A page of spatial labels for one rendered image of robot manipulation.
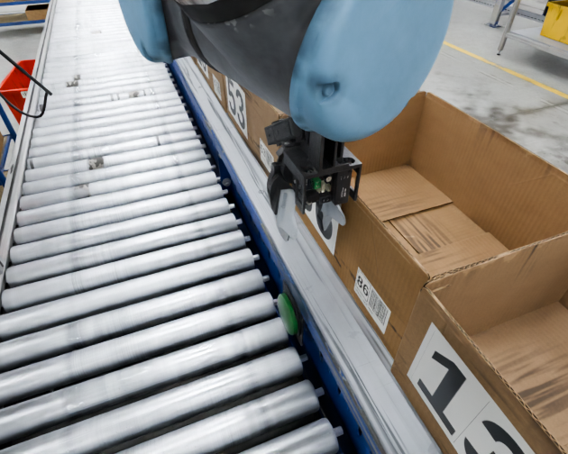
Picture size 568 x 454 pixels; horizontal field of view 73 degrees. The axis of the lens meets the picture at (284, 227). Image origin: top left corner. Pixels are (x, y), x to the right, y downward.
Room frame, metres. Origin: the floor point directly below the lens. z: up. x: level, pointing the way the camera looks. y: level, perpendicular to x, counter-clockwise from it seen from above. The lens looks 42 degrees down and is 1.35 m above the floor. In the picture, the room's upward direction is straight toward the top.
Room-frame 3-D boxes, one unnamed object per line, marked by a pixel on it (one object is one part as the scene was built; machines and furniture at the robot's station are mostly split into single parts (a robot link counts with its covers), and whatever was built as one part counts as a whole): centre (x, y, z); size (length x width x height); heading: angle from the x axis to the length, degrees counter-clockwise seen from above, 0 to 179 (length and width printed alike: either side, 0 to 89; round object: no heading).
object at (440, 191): (0.49, -0.21, 0.96); 0.39 x 0.29 x 0.17; 22
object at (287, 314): (0.38, 0.00, 0.81); 0.07 x 0.01 x 0.07; 22
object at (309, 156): (0.39, -0.04, 1.12); 0.09 x 0.08 x 0.12; 21
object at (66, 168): (0.98, 0.49, 0.72); 0.52 x 0.05 x 0.05; 112
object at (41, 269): (0.62, 0.35, 0.72); 0.52 x 0.05 x 0.05; 112
